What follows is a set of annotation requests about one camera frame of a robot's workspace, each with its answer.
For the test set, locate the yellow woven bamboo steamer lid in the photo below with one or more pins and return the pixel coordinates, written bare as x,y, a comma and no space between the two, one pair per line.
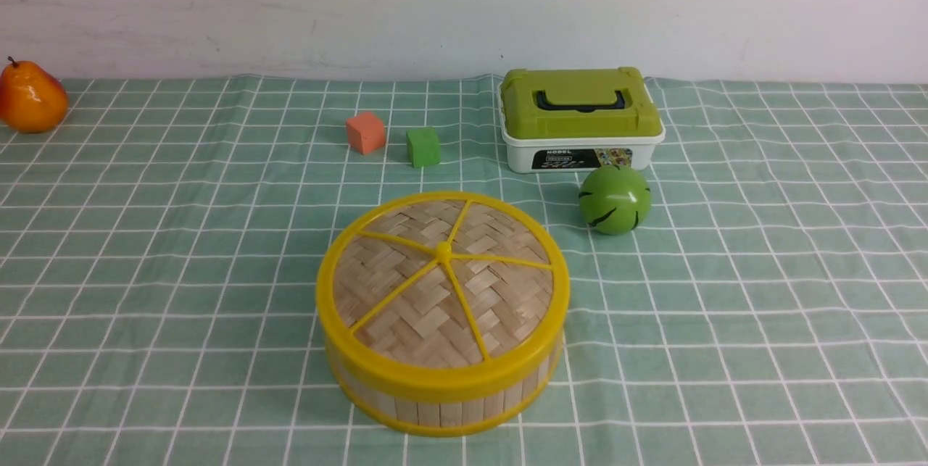
443,297

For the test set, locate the yellow bamboo steamer basket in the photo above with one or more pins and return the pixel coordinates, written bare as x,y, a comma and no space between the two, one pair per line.
446,419

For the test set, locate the green foam cube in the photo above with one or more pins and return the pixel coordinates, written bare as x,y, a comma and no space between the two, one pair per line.
423,147

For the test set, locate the orange foam cube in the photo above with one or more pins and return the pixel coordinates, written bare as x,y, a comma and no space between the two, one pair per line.
365,133

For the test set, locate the green lidded white storage box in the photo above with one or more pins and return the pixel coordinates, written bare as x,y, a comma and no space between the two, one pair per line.
577,120

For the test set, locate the green striped toy melon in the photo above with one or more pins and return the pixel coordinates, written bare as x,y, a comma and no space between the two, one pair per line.
615,199

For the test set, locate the green checkered tablecloth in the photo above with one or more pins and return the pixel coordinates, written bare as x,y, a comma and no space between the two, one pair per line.
159,253

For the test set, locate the orange plastic pear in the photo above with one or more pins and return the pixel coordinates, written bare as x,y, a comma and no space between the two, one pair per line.
32,100

